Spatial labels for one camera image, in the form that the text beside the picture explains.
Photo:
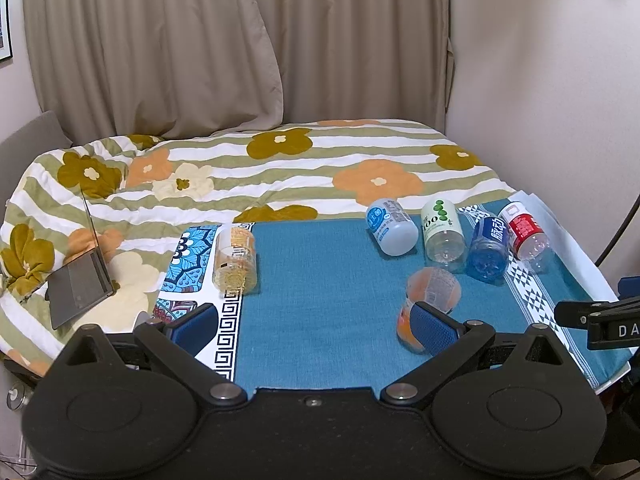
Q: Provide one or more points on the orange dragon label cup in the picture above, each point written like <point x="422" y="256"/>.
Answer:
<point x="430" y="299"/>

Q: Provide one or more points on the white blue label cup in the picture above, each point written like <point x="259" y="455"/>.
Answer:
<point x="391" y="227"/>

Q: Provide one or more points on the floral striped bed quilt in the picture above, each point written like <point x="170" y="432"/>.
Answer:
<point x="134" y="195"/>

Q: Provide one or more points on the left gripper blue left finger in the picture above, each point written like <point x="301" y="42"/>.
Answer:
<point x="172" y="349"/>

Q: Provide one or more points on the grey open laptop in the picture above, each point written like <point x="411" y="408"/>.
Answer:
<point x="80" y="284"/>

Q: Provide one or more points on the blue plastic cup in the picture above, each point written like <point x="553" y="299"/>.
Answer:
<point x="488" y="253"/>

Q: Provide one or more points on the beige curtain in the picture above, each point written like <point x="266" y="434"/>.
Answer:
<point x="185" y="68"/>

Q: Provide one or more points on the yellow label clear cup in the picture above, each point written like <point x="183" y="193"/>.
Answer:
<point x="235" y="262"/>

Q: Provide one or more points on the green label clear cup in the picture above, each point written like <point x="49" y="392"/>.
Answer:
<point x="443" y="237"/>

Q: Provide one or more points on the framed wall picture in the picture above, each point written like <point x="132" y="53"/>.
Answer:
<point x="5" y="34"/>

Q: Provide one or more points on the grey bed headboard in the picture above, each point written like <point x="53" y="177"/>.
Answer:
<point x="41" y="135"/>

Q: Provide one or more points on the red label clear cup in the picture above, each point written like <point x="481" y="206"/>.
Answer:
<point x="528" y="242"/>

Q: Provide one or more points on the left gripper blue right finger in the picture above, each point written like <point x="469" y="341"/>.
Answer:
<point x="453" y="348"/>

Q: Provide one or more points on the teal patterned tablecloth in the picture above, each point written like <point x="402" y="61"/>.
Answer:
<point x="323" y="314"/>

